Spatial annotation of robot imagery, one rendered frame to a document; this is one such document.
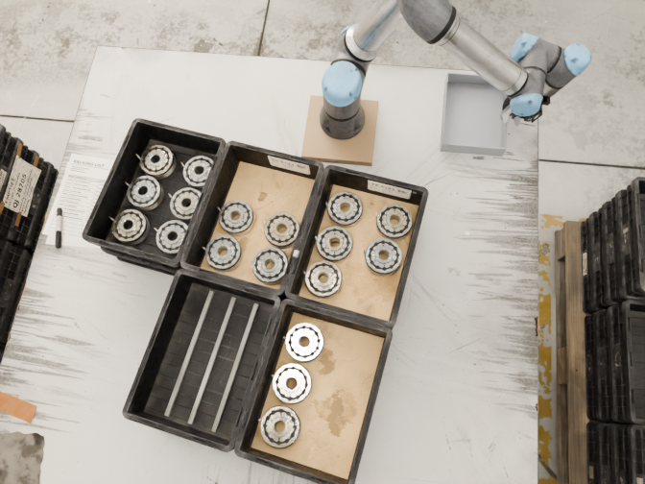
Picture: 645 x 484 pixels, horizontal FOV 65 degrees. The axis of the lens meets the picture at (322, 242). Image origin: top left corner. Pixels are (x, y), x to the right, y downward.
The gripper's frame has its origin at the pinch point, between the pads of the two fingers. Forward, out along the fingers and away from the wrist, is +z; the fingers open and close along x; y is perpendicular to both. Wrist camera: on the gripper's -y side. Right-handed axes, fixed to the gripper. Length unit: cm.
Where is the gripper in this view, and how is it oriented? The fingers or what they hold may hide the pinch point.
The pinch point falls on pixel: (505, 114)
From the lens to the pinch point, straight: 182.4
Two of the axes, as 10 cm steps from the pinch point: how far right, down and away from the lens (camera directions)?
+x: 9.7, 1.3, 2.0
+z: -2.3, 2.8, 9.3
